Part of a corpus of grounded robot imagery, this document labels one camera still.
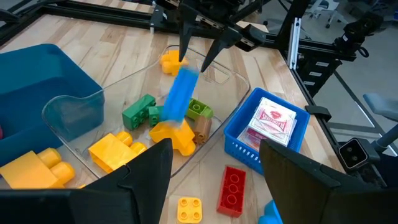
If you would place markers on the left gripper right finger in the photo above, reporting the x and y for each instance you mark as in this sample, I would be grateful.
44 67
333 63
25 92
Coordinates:
311 193

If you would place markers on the dark green toy brick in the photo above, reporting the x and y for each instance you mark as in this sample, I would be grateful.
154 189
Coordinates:
136 113

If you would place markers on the yellow four-stud toy block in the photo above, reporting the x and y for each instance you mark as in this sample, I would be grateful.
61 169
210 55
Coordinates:
169 63

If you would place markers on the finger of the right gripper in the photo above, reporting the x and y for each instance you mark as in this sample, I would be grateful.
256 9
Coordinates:
186 25
225 40

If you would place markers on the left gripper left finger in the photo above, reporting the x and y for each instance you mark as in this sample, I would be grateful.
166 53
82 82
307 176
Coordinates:
140 186

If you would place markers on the dark teal plastic bin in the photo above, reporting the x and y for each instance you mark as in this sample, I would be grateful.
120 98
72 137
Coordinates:
31 93

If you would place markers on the big yellow stud block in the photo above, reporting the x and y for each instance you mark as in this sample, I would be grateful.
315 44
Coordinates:
109 152

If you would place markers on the small yellow square brick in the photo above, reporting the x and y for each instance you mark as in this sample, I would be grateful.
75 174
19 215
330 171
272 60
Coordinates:
189 210

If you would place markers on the yellow two-stud toy block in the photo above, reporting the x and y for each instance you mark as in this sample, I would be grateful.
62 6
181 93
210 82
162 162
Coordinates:
28 171

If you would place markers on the blue slotted plastic basket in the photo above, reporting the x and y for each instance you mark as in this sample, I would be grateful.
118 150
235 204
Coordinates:
239 146

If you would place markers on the blue toy brick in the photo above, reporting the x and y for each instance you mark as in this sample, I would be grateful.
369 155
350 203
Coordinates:
180 93

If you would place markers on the yellow sloped toy block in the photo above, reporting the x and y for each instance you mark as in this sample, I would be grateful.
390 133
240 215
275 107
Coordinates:
174 137

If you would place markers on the red white card deck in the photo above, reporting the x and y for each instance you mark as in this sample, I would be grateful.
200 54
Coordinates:
252 138
272 121

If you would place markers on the black stereo camera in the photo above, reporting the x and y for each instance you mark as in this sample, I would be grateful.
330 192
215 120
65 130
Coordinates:
354 154

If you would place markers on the red toy brick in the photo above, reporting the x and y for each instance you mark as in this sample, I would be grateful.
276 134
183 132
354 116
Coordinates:
231 189

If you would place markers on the brown toy block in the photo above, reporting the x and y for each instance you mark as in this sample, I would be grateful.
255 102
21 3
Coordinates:
202 129

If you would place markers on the blue one-stud toy block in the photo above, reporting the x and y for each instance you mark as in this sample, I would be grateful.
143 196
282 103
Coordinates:
269 216

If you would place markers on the small green toy block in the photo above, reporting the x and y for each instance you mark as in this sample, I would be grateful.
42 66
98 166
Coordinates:
154 115

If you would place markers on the lime green toy brick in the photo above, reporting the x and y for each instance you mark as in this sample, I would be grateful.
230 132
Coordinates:
199 110

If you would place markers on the grey office chair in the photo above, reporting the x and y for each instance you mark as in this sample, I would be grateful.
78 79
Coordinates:
382 105

